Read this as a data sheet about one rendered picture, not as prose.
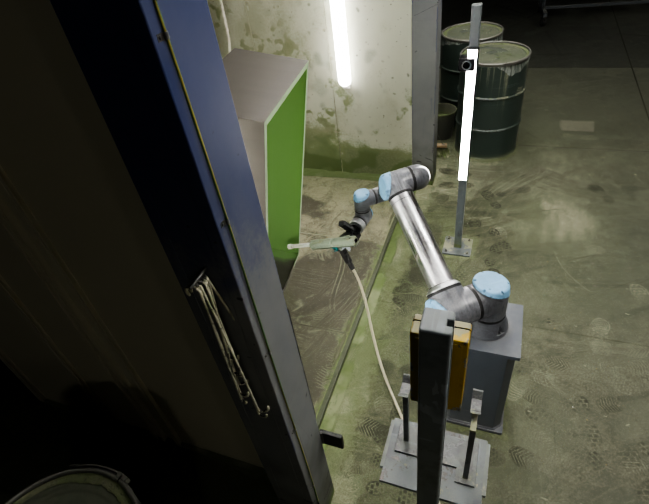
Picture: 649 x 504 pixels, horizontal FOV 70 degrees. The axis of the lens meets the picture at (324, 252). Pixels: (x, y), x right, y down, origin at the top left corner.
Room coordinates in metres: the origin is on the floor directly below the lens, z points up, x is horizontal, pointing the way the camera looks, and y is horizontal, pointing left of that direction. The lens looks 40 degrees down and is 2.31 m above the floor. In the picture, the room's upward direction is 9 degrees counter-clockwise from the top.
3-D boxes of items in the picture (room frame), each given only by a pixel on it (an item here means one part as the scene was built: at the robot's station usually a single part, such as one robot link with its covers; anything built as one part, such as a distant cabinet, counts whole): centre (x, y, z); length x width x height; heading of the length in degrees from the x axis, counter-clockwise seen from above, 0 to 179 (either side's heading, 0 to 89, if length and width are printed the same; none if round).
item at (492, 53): (3.91, -1.70, 0.86); 0.54 x 0.54 x 0.01
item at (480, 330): (1.30, -0.66, 0.69); 0.19 x 0.19 x 0.10
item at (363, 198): (2.19, -0.27, 0.79); 0.12 x 0.09 x 0.12; 104
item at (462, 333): (0.60, -0.21, 1.42); 0.12 x 0.06 x 0.26; 64
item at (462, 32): (4.56, -1.73, 0.86); 0.54 x 0.54 x 0.01
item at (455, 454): (0.70, -0.25, 0.95); 0.26 x 0.15 x 0.32; 64
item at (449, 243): (2.55, -0.98, 0.01); 0.20 x 0.20 x 0.01; 64
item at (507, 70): (3.91, -1.70, 0.44); 0.59 x 0.58 x 0.89; 169
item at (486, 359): (1.30, -0.66, 0.32); 0.31 x 0.31 x 0.64; 64
